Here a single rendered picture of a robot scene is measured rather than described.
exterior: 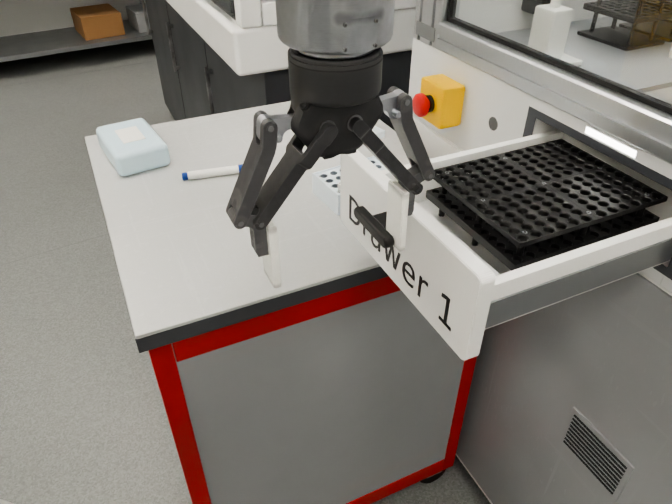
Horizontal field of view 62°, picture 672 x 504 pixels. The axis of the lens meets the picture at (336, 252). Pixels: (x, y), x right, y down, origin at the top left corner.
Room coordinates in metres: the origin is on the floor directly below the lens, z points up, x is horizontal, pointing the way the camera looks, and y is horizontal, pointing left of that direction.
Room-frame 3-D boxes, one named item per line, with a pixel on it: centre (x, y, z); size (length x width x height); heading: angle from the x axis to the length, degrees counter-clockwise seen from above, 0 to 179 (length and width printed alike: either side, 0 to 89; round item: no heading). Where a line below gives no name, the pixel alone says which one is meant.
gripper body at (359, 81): (0.45, 0.00, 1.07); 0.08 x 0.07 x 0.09; 115
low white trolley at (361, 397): (0.88, 0.11, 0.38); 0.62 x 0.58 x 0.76; 25
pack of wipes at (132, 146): (0.95, 0.38, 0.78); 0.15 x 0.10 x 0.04; 32
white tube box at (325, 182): (0.81, -0.04, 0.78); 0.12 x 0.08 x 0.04; 121
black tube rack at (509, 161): (0.60, -0.26, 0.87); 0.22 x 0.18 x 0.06; 115
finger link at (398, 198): (0.48, -0.06, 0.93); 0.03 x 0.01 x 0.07; 25
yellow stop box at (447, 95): (0.93, -0.18, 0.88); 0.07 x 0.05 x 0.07; 25
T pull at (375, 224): (0.50, -0.05, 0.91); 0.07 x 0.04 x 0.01; 25
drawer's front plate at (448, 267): (0.52, -0.08, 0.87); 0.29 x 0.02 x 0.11; 25
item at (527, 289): (0.61, -0.26, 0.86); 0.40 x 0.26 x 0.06; 115
